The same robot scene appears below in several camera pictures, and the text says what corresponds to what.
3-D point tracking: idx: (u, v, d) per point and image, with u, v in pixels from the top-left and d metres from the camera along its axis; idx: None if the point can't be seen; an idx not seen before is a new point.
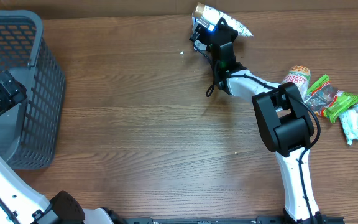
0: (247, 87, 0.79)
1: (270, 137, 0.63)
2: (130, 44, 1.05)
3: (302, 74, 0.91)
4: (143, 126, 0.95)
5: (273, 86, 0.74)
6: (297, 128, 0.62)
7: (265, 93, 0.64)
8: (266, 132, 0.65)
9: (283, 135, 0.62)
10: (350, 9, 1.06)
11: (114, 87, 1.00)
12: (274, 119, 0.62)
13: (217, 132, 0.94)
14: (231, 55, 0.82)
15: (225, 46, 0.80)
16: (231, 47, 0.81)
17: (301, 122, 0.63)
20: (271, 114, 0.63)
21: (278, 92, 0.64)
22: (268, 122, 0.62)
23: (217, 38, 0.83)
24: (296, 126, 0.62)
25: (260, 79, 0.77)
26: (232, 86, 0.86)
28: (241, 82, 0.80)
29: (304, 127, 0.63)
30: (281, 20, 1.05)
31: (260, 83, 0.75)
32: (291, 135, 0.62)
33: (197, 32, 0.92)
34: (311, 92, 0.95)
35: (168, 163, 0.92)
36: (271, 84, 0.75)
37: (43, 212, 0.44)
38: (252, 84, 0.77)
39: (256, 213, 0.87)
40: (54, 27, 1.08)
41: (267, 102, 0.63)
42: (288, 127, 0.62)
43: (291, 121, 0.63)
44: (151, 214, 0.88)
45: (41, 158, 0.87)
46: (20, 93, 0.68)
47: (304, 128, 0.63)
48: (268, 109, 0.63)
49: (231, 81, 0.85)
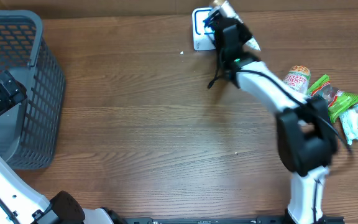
0: (263, 90, 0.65)
1: (293, 159, 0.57)
2: (130, 44, 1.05)
3: (302, 74, 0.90)
4: (143, 126, 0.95)
5: (295, 93, 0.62)
6: (322, 150, 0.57)
7: (290, 109, 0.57)
8: (289, 154, 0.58)
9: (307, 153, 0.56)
10: (350, 9, 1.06)
11: (114, 87, 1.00)
12: (300, 140, 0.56)
13: (217, 132, 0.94)
14: (235, 41, 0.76)
15: (229, 30, 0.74)
16: (235, 32, 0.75)
17: (326, 143, 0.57)
20: (298, 128, 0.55)
21: (304, 110, 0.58)
22: (293, 144, 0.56)
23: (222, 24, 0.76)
24: (321, 145, 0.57)
25: (279, 83, 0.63)
26: (244, 82, 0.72)
28: (254, 79, 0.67)
29: (328, 148, 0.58)
30: (281, 20, 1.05)
31: (280, 90, 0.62)
32: (314, 155, 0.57)
33: (212, 18, 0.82)
34: (311, 92, 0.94)
35: (168, 163, 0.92)
36: (293, 91, 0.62)
37: (43, 212, 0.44)
38: (273, 91, 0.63)
39: (256, 213, 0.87)
40: (53, 27, 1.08)
41: (294, 122, 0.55)
42: (313, 149, 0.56)
43: (317, 140, 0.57)
44: (151, 214, 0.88)
45: (41, 158, 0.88)
46: (20, 93, 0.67)
47: (327, 149, 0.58)
48: (296, 130, 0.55)
49: (242, 76, 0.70)
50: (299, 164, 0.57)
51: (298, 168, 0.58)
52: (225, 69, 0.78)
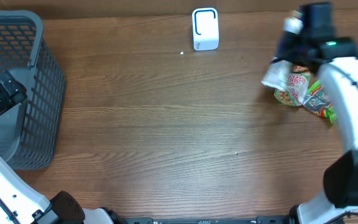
0: (346, 104, 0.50)
1: (338, 197, 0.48)
2: (130, 44, 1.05)
3: (302, 74, 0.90)
4: (143, 126, 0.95)
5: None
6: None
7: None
8: (337, 190, 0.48)
9: None
10: (351, 9, 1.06)
11: (114, 87, 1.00)
12: None
13: (217, 132, 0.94)
14: (328, 23, 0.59)
15: (322, 8, 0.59)
16: (330, 12, 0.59)
17: None
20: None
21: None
22: (350, 186, 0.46)
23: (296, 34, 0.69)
24: None
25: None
26: (330, 80, 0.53)
28: (335, 84, 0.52)
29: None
30: (281, 20, 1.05)
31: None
32: None
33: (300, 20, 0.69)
34: (312, 92, 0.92)
35: (168, 163, 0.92)
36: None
37: (43, 212, 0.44)
38: None
39: (256, 213, 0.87)
40: (54, 27, 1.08)
41: None
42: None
43: None
44: (151, 214, 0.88)
45: (41, 158, 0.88)
46: (20, 92, 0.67)
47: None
48: None
49: (328, 72, 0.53)
50: (343, 203, 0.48)
51: (339, 204, 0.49)
52: (315, 51, 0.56)
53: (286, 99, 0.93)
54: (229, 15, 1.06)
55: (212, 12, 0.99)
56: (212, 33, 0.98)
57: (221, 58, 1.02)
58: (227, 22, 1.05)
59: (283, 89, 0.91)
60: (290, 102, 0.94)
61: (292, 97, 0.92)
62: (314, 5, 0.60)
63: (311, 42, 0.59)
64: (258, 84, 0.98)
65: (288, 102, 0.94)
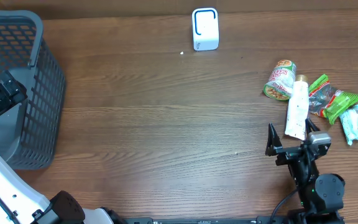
0: None
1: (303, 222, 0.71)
2: (130, 45, 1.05)
3: (283, 66, 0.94)
4: (144, 126, 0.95)
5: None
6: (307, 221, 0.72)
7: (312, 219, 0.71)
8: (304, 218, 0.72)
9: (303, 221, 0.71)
10: (350, 10, 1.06)
11: (114, 87, 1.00)
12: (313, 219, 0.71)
13: (217, 132, 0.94)
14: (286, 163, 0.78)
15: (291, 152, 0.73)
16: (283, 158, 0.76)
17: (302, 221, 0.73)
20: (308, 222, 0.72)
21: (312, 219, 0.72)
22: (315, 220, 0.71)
23: (331, 183, 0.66)
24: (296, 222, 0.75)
25: None
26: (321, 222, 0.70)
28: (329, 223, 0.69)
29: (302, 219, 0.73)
30: (281, 20, 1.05)
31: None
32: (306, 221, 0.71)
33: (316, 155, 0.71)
34: (311, 92, 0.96)
35: (168, 163, 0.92)
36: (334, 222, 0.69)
37: (43, 212, 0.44)
38: None
39: (256, 213, 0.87)
40: (54, 27, 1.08)
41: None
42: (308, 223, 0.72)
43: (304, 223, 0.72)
44: (151, 214, 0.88)
45: (41, 158, 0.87)
46: (20, 93, 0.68)
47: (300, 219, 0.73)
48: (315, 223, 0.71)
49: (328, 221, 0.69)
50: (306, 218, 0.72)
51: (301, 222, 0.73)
52: (298, 156, 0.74)
53: (279, 95, 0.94)
54: (228, 15, 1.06)
55: (212, 12, 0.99)
56: (212, 33, 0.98)
57: (221, 58, 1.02)
58: (227, 22, 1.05)
59: (267, 86, 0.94)
60: (284, 98, 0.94)
61: (279, 91, 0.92)
62: (289, 154, 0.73)
63: (297, 154, 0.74)
64: (258, 84, 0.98)
65: (281, 98, 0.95)
